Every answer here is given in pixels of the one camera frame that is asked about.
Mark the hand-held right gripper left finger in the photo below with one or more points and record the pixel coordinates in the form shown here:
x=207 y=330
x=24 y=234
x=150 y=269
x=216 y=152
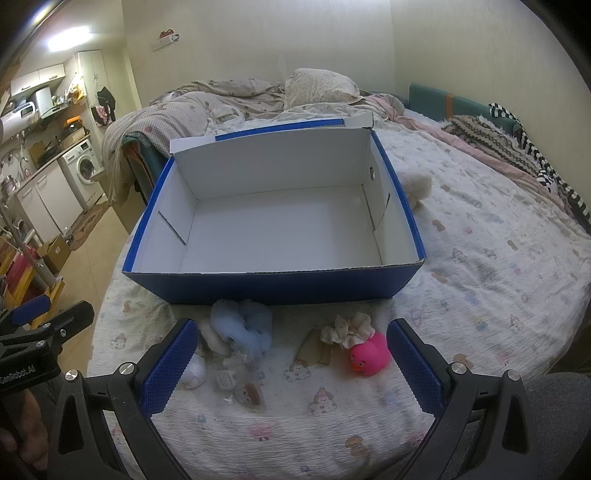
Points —
x=168 y=367

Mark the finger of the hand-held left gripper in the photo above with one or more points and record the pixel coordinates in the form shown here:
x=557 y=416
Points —
x=69 y=321
x=30 y=309

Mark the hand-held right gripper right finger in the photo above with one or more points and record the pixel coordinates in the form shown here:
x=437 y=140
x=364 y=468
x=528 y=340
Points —
x=413 y=367

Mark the white round pompom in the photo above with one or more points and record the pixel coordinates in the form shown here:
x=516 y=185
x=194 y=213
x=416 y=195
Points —
x=193 y=371

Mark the pink fluffy item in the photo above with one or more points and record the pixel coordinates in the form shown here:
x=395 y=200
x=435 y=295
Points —
x=369 y=355

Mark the white fluffy plush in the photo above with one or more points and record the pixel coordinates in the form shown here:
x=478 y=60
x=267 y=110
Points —
x=216 y=344

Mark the clear plastic packaged toy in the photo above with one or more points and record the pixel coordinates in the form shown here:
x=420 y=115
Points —
x=238 y=381

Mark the floral fabric scrunchie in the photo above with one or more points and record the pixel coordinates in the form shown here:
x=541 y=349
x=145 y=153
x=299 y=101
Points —
x=346 y=330

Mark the light blue fluffy plush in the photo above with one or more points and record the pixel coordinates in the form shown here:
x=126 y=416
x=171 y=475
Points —
x=244 y=325

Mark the white cardboard box blue tape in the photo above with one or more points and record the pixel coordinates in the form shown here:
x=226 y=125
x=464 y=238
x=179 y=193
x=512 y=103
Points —
x=277 y=217

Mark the person's left hand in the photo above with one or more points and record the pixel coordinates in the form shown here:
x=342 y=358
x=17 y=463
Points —
x=21 y=429

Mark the yellow and red rack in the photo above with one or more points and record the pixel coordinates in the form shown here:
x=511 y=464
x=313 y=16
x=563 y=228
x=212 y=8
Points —
x=16 y=272

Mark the patterned floor rug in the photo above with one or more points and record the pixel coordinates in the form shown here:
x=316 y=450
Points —
x=88 y=224

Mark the brown card piece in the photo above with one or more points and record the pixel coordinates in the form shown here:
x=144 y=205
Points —
x=314 y=350

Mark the white kitchen base cabinet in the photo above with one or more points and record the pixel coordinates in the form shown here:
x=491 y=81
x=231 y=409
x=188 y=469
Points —
x=46 y=203

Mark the bed with printed sheet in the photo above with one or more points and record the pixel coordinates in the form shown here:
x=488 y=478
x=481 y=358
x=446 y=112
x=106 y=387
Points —
x=485 y=258

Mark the white washing machine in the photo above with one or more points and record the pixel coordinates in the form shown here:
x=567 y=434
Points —
x=83 y=168

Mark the person's grey clothing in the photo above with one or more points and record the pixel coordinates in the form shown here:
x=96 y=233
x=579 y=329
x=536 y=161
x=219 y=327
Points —
x=561 y=424

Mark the cream fluffy plush toy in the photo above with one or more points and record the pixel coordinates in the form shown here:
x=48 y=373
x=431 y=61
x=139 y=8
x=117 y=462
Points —
x=418 y=187

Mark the white water heater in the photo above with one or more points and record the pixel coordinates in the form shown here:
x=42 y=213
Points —
x=11 y=125

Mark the black hanging clothing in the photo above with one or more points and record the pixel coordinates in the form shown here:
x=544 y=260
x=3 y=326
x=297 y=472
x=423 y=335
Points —
x=106 y=99

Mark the black and white striped cloth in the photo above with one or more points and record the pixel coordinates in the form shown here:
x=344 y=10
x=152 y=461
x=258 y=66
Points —
x=547 y=173

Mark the beige printed quilt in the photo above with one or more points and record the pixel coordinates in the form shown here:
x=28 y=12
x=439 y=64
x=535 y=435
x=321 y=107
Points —
x=184 y=110

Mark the patterned knitted blanket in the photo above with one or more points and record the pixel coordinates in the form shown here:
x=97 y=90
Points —
x=489 y=134

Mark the pink blanket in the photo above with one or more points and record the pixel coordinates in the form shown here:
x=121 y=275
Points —
x=415 y=121

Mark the green headboard cushion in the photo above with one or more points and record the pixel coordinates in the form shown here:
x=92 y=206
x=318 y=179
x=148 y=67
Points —
x=436 y=99

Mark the floral pillow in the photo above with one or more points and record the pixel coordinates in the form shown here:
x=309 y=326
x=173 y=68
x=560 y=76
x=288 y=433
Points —
x=321 y=85

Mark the teal bed frame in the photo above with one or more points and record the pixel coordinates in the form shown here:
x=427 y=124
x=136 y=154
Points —
x=147 y=159

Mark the white wall cabinets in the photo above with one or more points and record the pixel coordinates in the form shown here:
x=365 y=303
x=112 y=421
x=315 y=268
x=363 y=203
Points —
x=39 y=76

